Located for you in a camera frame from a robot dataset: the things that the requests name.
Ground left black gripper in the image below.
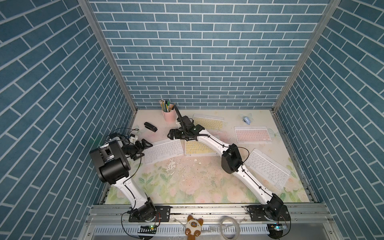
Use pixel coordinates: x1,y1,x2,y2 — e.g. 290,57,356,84
121,139,151,160

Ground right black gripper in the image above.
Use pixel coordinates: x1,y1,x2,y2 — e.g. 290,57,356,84
166,130,189,142

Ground white keyboard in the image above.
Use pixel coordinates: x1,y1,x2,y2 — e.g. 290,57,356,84
246,149,291,190
144,140,184,164

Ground yellow keyboard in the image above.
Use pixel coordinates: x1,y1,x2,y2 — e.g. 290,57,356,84
184,141,218,157
193,114,225,131

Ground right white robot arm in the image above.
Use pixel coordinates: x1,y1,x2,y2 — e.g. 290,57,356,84
167,129,284,221

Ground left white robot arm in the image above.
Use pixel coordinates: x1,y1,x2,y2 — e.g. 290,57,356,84
90,134,157,222

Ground pink pencil cup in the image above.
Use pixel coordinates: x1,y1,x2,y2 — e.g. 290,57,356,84
162,109,177,123

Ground pencils in cup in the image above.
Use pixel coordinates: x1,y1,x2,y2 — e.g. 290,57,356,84
159,99,174,113

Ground pink keyboard right back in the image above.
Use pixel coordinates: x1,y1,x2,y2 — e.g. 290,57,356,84
234,126,272,144

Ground small blue stapler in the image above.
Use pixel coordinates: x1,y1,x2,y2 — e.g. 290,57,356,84
243,117,252,125

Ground plush toy cat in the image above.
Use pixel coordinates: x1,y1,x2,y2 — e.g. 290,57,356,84
185,215,204,240

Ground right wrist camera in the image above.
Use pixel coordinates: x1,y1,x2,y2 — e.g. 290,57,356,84
178,116,195,130

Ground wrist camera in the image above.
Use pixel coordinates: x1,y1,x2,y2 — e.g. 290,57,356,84
178,116,195,130
115,133,138,145

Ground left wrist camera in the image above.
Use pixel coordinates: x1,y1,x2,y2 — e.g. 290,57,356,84
115,133,138,145

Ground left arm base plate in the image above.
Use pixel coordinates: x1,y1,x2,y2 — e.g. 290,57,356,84
129,205,172,223

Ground aluminium front rail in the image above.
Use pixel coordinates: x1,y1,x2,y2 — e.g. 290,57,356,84
80,203,342,240

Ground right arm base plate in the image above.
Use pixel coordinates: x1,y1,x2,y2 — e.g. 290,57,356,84
245,205,291,222

